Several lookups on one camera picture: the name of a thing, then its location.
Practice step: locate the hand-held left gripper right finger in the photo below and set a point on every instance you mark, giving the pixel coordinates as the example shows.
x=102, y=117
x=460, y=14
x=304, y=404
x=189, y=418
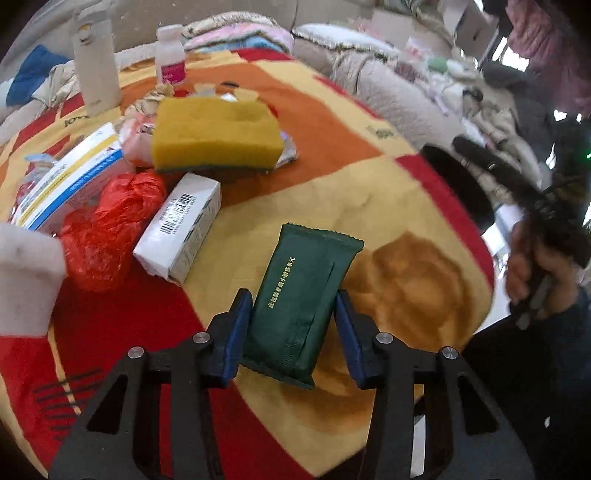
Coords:
x=351, y=341

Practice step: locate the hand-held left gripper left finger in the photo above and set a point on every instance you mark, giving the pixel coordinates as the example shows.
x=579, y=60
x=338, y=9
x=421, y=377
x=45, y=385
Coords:
x=233, y=341

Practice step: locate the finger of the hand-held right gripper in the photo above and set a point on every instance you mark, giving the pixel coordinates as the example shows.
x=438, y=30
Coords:
x=489, y=168

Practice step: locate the dark green tissue packet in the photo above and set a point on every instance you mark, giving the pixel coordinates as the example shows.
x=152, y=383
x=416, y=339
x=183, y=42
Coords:
x=295, y=304

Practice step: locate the person's right forearm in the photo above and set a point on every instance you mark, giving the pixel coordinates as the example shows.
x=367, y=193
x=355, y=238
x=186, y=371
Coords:
x=572, y=332

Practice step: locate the person's right hand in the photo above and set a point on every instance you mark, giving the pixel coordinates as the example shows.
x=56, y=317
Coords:
x=556, y=277

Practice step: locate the dark jacket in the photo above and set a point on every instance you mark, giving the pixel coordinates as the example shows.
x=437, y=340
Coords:
x=521, y=101

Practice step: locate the white barcode carton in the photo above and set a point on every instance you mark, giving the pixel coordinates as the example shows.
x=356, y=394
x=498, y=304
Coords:
x=180, y=230

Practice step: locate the beige quilted blanket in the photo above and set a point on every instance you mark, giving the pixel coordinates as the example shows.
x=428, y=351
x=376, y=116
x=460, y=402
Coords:
x=378, y=87

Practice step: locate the pink hanging garment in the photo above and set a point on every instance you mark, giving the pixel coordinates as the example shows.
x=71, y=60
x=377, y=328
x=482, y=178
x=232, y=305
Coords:
x=549, y=41

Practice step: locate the cardboard box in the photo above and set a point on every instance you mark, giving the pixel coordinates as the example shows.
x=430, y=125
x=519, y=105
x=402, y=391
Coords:
x=475, y=21

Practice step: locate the red plastic bag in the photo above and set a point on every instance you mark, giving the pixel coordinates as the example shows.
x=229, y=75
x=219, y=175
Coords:
x=111, y=221

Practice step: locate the white pillow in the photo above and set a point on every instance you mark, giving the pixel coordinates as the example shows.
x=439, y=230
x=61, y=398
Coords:
x=341, y=37

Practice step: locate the silver foil wrapper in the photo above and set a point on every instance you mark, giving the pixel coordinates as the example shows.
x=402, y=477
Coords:
x=286, y=150

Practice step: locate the yellow sponge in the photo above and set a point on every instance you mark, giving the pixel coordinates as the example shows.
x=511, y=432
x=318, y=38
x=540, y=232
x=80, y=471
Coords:
x=217, y=134

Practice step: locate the white foam block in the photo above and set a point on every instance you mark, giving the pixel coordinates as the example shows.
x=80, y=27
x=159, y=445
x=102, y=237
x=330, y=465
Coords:
x=27, y=277

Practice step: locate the crumpled clear plastic wrappers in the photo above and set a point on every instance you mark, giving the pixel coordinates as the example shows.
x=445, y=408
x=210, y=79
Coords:
x=138, y=143

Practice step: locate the blue and white box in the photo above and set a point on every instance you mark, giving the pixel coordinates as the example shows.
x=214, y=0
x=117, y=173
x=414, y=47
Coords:
x=74, y=175

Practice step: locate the crumpled beige wrapper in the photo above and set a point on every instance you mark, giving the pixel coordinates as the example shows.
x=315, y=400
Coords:
x=147, y=101

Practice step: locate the pink striped folded towels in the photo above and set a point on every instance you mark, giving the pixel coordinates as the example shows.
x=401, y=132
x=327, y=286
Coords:
x=240, y=32

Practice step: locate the small white pink-label bottle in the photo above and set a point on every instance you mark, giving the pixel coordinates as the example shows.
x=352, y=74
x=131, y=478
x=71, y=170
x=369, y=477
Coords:
x=171, y=60

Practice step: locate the tall cream bottle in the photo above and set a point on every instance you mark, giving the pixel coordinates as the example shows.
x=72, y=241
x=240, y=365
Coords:
x=94, y=64

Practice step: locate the cream crumpled cloth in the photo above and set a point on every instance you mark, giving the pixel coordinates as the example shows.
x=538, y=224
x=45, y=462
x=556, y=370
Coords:
x=57, y=85

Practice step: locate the blue cloth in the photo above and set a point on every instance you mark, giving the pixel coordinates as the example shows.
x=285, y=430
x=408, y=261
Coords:
x=37, y=74

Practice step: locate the beige padded headboard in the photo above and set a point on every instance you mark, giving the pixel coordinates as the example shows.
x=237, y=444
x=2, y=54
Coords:
x=138, y=18

